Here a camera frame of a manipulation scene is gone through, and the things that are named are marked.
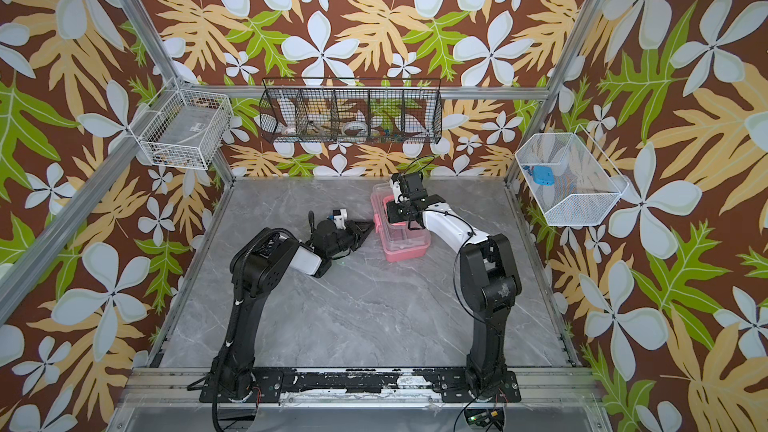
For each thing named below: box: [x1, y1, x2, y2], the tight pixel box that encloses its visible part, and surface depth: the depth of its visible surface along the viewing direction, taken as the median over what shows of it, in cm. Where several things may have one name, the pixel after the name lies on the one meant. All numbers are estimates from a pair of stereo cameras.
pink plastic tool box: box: [370, 182, 431, 263], surface depth 95 cm
